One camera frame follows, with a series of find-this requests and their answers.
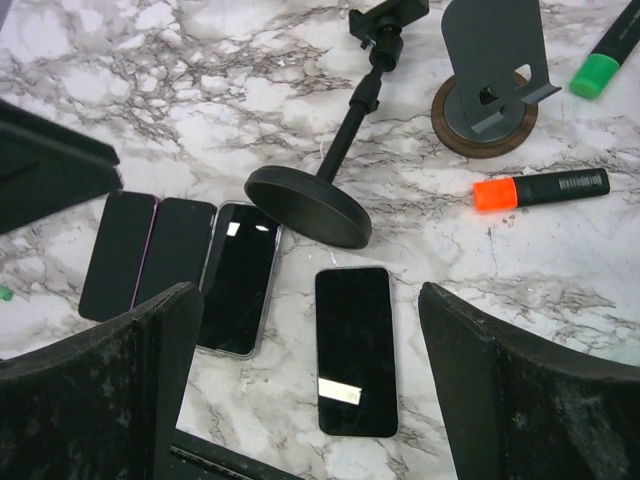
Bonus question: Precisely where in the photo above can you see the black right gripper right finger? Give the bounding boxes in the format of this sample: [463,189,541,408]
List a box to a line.
[418,282,639,479]

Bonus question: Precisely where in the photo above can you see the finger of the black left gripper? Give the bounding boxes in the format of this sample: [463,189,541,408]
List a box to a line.
[1,100,122,234]

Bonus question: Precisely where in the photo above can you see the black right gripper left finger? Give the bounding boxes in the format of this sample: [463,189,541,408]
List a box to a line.
[1,283,203,479]

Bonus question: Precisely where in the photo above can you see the purple-edged black phone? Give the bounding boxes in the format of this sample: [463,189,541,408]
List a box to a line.
[78,191,158,322]

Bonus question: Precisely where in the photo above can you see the white-edged back phone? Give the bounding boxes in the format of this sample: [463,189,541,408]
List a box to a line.
[315,266,399,438]

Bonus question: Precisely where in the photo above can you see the grey-cased phone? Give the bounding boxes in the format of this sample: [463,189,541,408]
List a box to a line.
[197,201,282,358]

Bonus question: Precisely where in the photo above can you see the black back phone stand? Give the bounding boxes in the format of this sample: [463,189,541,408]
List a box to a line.
[244,0,429,250]

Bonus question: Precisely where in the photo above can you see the brown round phone stand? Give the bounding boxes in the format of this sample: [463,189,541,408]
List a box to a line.
[431,0,560,159]

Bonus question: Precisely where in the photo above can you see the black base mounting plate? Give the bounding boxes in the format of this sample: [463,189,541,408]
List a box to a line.
[165,429,298,480]

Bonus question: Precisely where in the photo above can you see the orange-capped black marker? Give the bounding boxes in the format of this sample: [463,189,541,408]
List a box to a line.
[473,168,610,212]

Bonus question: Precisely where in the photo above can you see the green-capped marker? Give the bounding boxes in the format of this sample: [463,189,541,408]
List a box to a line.
[569,0,639,99]

